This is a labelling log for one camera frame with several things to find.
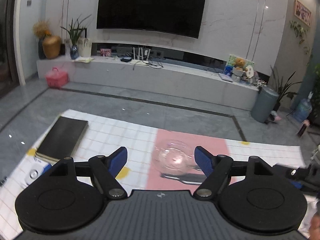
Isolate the clear glass plate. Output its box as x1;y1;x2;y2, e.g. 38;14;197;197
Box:
152;140;200;175

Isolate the black notebook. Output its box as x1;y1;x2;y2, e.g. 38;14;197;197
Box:
36;116;88;163

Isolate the blue water bottle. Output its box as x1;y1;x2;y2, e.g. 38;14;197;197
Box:
293;99;312;123

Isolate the white blue small box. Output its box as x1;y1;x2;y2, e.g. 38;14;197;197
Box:
24;162;52;186

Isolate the grey trash bin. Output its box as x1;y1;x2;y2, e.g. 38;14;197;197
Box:
251;86;279;123

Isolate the potted floor plant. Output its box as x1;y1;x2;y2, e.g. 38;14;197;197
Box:
270;66;302;112

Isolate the white tv console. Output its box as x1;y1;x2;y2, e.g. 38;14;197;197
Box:
36;56;258;111

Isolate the pink plastic basket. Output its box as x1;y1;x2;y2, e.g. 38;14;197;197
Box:
45;67;69;88

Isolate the teddy bear toy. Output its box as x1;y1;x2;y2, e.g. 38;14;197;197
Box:
234;57;246;70

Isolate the white wifi router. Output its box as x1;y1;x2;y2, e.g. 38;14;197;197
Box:
130;47;151;66

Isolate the golden vase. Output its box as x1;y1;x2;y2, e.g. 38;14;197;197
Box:
42;36;61;59

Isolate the blue vase green plant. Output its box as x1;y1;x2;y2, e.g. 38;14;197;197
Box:
60;15;91;60

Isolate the black wall television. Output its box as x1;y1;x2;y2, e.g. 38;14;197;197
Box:
97;0;206;38

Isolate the framed wall picture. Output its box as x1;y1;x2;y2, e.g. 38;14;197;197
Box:
294;0;312;27

